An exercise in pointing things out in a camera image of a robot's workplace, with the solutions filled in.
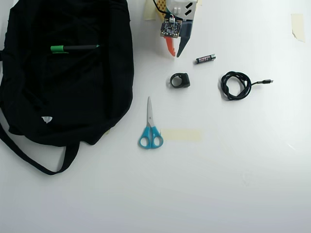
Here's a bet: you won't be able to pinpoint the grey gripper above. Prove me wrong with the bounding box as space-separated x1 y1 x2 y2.
164 20 195 58

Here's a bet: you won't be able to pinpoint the green and black marker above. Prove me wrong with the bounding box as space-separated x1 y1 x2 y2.
50 44 101 53

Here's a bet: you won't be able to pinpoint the black fabric bag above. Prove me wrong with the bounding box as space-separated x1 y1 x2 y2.
0 0 135 176

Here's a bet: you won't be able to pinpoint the black AAA battery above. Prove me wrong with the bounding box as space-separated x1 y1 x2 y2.
195 54 217 65

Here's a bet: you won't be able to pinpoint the yellow perforated block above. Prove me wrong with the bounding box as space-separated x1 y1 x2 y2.
155 0 169 19

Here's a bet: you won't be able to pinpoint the long beige masking tape strip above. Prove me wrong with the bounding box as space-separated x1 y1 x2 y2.
160 128 202 142

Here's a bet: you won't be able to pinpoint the torn beige masking tape piece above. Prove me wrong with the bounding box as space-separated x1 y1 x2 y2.
291 13 306 43

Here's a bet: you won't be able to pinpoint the camera circuit board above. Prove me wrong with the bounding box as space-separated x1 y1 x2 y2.
159 17 183 39

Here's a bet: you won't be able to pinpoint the thin black camera cable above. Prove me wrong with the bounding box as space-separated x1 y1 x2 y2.
152 0 171 16

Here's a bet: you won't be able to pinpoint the coiled black USB cable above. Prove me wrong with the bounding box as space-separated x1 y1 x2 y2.
220 71 274 101

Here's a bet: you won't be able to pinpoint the blue handled scissors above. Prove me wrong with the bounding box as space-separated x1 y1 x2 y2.
138 96 164 149

